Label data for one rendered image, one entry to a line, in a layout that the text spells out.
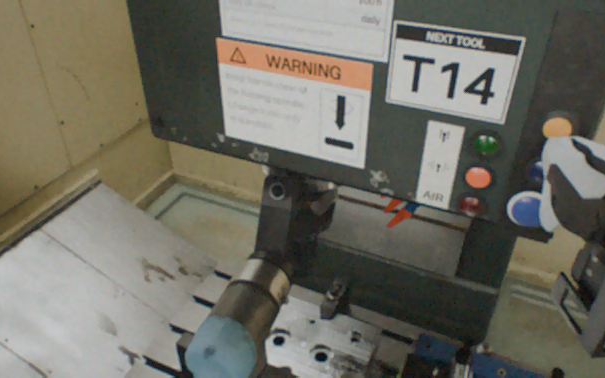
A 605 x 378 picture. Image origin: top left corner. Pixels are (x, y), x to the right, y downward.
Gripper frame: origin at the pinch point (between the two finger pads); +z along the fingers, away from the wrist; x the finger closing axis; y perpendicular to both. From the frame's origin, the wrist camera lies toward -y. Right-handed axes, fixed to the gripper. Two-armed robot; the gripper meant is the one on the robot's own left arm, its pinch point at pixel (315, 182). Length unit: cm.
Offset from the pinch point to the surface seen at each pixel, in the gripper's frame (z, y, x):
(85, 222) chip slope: 33, 60, -90
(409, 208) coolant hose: -7.6, -4.8, 16.0
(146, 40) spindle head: -20.5, -28.9, -11.7
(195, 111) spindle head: -21.0, -21.9, -6.7
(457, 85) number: -23.2, -30.0, 19.6
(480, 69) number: -23.3, -31.6, 21.1
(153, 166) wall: 77, 67, -95
